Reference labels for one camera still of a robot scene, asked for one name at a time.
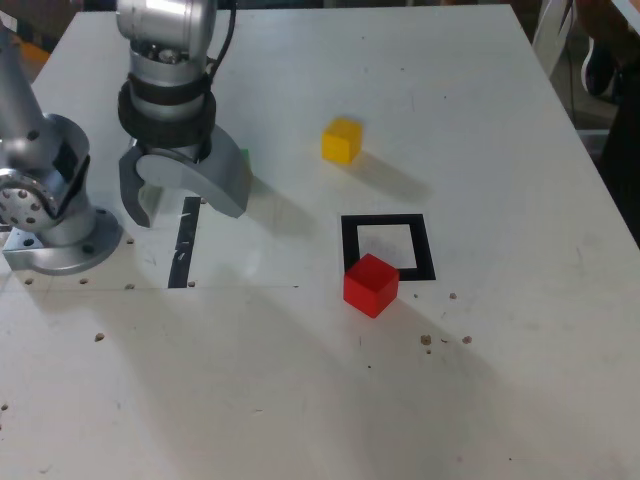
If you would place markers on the red cube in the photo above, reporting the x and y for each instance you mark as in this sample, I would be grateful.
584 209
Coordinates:
370 285

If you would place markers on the green cube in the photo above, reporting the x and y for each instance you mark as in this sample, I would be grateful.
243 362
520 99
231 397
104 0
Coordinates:
246 156

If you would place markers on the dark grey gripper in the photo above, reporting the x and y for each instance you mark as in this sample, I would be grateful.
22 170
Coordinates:
172 149

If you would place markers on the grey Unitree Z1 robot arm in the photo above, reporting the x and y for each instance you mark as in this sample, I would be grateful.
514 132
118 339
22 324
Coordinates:
30 130

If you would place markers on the person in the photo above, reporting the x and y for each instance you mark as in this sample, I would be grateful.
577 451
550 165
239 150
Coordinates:
622 165

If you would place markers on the black tape square outline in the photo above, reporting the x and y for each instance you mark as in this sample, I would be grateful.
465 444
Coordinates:
349 240

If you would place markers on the yellow cube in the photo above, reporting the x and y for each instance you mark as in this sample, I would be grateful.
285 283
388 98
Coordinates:
341 142

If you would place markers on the white chair frame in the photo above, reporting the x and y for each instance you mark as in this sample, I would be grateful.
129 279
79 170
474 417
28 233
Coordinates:
552 35

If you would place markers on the black tape strip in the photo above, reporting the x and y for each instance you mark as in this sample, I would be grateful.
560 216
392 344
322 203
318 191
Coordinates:
184 240

